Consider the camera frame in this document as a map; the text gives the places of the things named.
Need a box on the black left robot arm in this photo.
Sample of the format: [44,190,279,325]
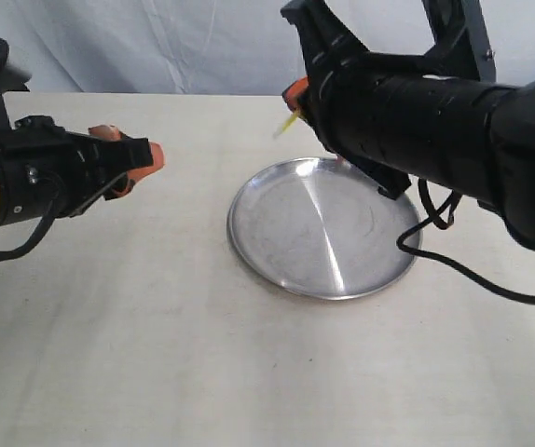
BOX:
[0,115,165,226]

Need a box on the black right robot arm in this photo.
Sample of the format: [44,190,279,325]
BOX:
[281,1,535,251]

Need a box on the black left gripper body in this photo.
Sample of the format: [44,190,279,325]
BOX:
[0,115,152,219]

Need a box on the thin yellow stick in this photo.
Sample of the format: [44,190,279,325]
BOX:
[272,110,302,140]

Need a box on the white backdrop cloth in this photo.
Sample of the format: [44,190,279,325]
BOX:
[0,1,535,95]

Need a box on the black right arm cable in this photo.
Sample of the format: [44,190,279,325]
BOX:
[395,176,535,307]

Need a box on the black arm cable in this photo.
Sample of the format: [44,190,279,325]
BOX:
[395,176,535,307]
[0,185,62,270]

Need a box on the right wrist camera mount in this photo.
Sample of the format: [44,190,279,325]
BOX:
[421,0,497,83]

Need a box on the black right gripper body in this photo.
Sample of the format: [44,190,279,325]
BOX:
[281,1,431,199]

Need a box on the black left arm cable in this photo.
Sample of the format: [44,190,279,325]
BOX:
[0,185,62,270]

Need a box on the round stainless steel plate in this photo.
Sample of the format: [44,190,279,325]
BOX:
[226,157,419,301]

